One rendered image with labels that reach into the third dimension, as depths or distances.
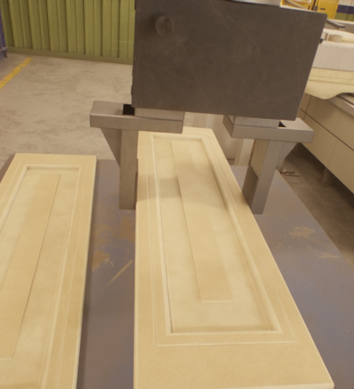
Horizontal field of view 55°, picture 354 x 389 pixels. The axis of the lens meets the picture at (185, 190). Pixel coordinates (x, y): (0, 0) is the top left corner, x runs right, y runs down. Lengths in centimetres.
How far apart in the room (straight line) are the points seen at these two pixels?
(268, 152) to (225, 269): 20
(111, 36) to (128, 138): 652
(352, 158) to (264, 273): 252
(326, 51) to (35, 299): 283
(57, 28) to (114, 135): 661
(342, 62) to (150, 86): 280
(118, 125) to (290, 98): 23
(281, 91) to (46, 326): 44
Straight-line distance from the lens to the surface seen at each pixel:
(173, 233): 51
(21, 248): 64
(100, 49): 706
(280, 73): 47
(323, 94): 303
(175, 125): 49
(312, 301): 64
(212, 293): 42
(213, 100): 45
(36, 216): 70
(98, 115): 49
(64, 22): 707
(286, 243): 74
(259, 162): 57
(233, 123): 51
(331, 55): 311
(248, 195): 60
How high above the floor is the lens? 147
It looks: 31 degrees down
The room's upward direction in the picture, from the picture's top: 8 degrees clockwise
